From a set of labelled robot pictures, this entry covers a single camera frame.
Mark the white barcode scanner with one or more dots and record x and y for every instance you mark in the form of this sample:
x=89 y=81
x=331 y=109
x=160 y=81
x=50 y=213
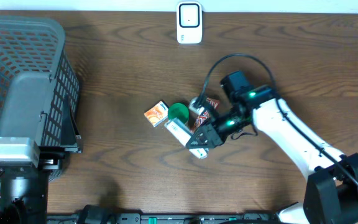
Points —
x=189 y=22

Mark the orange chocolate bar wrapper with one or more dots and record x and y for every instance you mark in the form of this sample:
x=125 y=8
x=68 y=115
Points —
x=200 y=119

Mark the small orange box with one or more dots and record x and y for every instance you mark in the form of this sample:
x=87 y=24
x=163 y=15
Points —
x=157 y=114

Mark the grey plastic mesh basket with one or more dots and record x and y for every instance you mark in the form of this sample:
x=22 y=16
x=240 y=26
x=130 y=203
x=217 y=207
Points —
x=35 y=76

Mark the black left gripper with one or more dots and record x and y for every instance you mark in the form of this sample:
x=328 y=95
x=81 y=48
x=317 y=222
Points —
x=50 y=160

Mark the green lid jar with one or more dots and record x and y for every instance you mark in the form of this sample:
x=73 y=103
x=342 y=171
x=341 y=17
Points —
x=180 y=111

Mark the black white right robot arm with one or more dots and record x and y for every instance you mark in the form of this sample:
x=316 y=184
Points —
x=331 y=176

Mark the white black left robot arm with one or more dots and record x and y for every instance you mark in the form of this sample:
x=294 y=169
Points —
x=24 y=200

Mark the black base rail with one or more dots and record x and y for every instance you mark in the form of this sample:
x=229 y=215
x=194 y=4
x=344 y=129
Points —
x=94 y=214

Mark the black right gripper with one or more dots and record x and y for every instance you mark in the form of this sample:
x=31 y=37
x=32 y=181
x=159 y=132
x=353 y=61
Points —
x=213 y=138

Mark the white green toothpaste box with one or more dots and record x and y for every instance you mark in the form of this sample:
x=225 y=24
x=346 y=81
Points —
x=182 y=133

